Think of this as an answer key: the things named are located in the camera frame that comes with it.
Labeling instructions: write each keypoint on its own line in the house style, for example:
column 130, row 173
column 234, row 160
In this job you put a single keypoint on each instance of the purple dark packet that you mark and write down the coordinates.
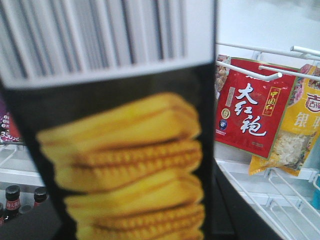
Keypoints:
column 9, row 132

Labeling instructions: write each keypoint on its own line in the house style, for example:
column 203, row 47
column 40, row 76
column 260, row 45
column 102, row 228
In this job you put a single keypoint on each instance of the yellow white fungus bag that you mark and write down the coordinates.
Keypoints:
column 298, row 133

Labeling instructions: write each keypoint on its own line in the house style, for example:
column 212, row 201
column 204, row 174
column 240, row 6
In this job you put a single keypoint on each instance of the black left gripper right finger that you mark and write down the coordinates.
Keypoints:
column 234, row 218

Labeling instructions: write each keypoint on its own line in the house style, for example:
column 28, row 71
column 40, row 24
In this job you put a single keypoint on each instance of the red tea bag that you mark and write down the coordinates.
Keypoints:
column 249, row 111

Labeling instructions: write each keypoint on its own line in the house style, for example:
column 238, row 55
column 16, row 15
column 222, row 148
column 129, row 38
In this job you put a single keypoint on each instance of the white peg hook centre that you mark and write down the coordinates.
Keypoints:
column 278, row 73

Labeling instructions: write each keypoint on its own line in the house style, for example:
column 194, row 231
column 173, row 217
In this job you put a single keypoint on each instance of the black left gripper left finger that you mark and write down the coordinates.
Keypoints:
column 41, row 223

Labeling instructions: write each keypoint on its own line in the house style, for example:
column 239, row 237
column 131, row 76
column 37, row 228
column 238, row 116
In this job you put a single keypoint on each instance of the blue sweet potato noodle bag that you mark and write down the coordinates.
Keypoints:
column 316, row 199

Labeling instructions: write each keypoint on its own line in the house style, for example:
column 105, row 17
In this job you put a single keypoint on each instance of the black Franzzi biscuit box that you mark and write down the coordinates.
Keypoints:
column 114, row 99

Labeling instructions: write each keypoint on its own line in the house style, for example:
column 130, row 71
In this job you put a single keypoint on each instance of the dark bottle red cap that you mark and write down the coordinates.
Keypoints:
column 13, row 204
column 40, row 195

